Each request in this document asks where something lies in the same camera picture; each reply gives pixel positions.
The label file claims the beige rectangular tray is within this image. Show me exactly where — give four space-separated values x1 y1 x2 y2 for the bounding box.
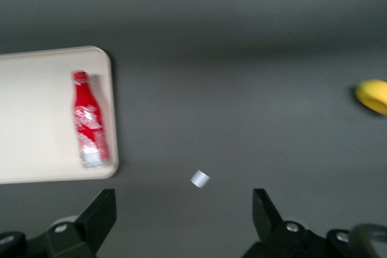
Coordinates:
0 45 120 185

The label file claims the small white cylinder piece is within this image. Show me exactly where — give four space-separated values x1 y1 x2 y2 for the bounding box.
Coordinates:
190 169 211 189

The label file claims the red coke bottle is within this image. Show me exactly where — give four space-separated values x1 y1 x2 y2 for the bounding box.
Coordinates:
71 70 112 169

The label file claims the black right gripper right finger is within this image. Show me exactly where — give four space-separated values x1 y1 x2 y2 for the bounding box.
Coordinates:
241 187 312 258

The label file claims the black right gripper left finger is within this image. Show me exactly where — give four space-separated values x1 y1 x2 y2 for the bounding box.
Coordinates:
45 188 118 258

